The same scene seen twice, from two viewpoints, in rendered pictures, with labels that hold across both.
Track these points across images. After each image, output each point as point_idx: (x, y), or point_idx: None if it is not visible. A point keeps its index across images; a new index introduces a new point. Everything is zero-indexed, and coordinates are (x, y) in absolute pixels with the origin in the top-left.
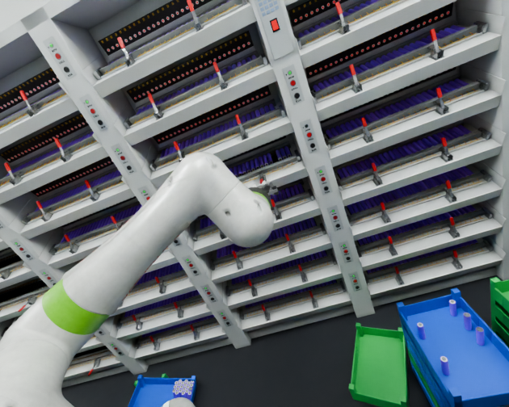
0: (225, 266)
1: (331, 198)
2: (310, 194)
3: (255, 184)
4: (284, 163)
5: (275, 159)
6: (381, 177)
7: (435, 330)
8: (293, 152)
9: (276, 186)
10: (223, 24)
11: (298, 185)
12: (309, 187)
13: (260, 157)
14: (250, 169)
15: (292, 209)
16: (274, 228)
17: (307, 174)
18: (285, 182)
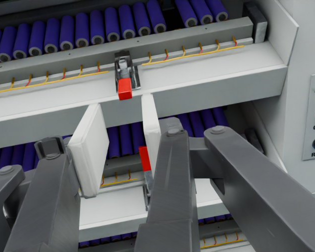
0: None
1: None
2: (255, 145)
3: (99, 107)
4: (210, 38)
5: (172, 22)
6: None
7: None
8: (232, 11)
9: (169, 113)
10: None
11: (215, 110)
12: (241, 121)
13: (126, 8)
14: (86, 37)
15: (197, 181)
16: (135, 229)
17: (278, 91)
18: (202, 105)
